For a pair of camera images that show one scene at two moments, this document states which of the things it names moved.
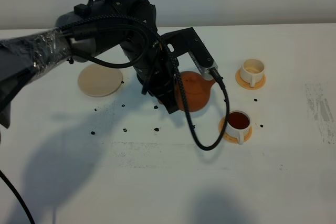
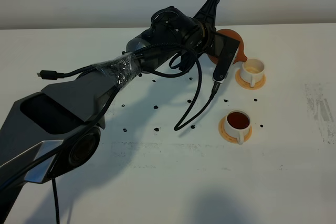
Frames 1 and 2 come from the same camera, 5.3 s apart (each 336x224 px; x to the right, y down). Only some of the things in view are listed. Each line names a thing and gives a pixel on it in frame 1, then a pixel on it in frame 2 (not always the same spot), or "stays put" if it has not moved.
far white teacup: x=252 y=71 stays put
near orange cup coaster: x=230 y=138 stays put
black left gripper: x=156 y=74 -> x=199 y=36
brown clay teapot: x=197 y=89 -> x=240 y=55
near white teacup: x=238 y=124 stays put
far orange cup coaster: x=247 y=85 stays put
